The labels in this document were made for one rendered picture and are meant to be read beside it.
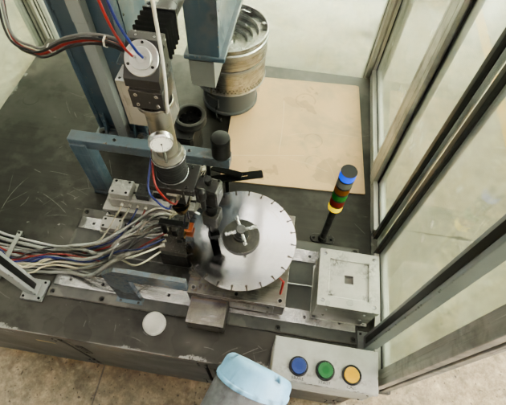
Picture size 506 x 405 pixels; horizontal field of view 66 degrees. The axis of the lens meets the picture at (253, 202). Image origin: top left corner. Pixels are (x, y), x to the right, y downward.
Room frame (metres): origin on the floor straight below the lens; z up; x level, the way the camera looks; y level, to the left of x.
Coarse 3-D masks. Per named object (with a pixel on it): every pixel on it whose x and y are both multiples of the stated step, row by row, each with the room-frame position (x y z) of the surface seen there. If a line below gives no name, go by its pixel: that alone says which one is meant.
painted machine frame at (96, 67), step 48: (48, 0) 1.08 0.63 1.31; (96, 0) 1.07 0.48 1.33; (144, 0) 1.30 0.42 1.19; (192, 0) 0.85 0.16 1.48; (240, 0) 1.10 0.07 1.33; (96, 48) 1.04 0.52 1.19; (192, 48) 0.85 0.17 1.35; (96, 96) 1.08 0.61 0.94; (96, 144) 0.78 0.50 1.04; (144, 144) 0.78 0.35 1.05; (96, 192) 0.78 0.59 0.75
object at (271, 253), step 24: (240, 192) 0.68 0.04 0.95; (240, 216) 0.59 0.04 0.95; (264, 216) 0.60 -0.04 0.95; (288, 216) 0.60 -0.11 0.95; (192, 240) 0.50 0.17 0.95; (216, 240) 0.51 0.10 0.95; (264, 240) 0.52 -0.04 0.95; (288, 240) 0.52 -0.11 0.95; (192, 264) 0.43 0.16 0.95; (216, 264) 0.43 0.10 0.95; (240, 264) 0.43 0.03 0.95; (264, 264) 0.44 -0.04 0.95; (288, 264) 0.44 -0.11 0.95; (240, 288) 0.36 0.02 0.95
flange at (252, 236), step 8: (232, 224) 0.56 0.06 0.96; (248, 224) 0.56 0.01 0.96; (224, 232) 0.53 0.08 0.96; (248, 232) 0.53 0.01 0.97; (256, 232) 0.54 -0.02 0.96; (224, 240) 0.50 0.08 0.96; (232, 240) 0.50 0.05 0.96; (240, 240) 0.50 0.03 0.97; (248, 240) 0.51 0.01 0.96; (256, 240) 0.51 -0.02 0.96; (232, 248) 0.48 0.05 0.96; (240, 248) 0.48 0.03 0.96; (248, 248) 0.48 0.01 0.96
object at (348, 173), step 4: (344, 168) 0.64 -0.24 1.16; (348, 168) 0.64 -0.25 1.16; (352, 168) 0.64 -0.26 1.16; (356, 168) 0.64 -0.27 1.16; (340, 172) 0.64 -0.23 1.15; (344, 172) 0.63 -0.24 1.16; (348, 172) 0.63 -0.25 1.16; (352, 172) 0.63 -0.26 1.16; (356, 172) 0.63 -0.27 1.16; (340, 176) 0.63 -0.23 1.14; (344, 176) 0.62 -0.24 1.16; (348, 176) 0.61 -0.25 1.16; (352, 176) 0.62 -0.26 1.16; (356, 176) 0.62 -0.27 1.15; (340, 180) 0.62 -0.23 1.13; (344, 180) 0.61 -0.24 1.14; (348, 180) 0.61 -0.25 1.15; (352, 180) 0.61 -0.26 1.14
